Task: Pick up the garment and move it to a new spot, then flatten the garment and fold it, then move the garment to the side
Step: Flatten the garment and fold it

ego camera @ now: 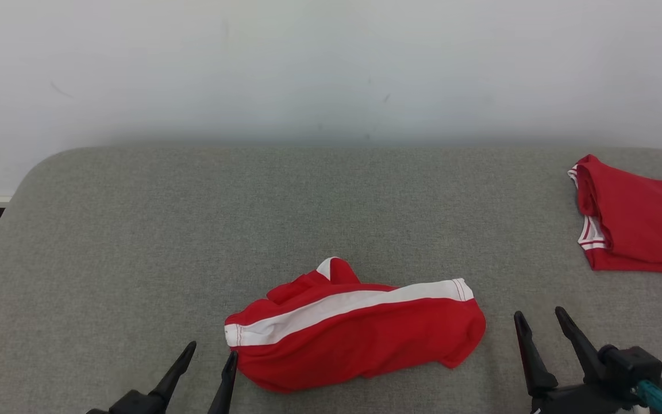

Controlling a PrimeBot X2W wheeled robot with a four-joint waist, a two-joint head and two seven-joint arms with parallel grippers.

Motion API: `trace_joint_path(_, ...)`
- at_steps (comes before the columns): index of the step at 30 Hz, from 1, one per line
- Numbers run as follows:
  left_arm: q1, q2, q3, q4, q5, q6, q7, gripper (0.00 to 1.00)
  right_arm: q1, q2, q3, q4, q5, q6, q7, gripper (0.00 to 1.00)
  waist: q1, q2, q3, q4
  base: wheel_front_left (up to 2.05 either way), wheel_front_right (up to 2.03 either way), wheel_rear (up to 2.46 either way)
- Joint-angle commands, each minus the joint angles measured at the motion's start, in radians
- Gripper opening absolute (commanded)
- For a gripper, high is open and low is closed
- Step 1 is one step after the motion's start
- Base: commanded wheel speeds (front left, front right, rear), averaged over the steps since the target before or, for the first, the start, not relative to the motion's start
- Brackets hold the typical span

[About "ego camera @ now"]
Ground red jersey with white trim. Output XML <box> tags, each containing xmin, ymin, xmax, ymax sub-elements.
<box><xmin>567</xmin><ymin>154</ymin><xmax>662</xmax><ymax>276</ymax></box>

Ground grey fabric sofa cushion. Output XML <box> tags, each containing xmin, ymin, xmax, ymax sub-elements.
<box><xmin>0</xmin><ymin>145</ymin><xmax>662</xmax><ymax>414</ymax></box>

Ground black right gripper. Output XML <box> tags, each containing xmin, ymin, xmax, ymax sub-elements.
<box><xmin>513</xmin><ymin>306</ymin><xmax>631</xmax><ymax>414</ymax></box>

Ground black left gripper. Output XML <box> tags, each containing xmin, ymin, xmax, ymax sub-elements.
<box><xmin>85</xmin><ymin>340</ymin><xmax>239</xmax><ymax>414</ymax></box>

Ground red shorts with white stripe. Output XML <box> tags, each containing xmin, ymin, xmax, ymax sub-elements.
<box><xmin>224</xmin><ymin>256</ymin><xmax>487</xmax><ymax>395</ymax></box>

